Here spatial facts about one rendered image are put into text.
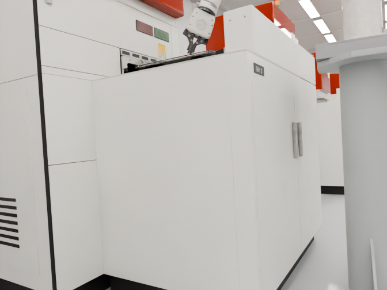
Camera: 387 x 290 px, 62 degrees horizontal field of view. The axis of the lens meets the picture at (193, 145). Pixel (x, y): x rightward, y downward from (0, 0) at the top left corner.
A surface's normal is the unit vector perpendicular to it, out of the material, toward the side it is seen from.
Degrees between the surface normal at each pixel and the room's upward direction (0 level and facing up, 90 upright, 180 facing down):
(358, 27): 87
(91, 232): 90
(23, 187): 90
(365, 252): 90
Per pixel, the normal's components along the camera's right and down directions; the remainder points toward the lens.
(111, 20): 0.85, -0.04
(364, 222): -0.67, 0.06
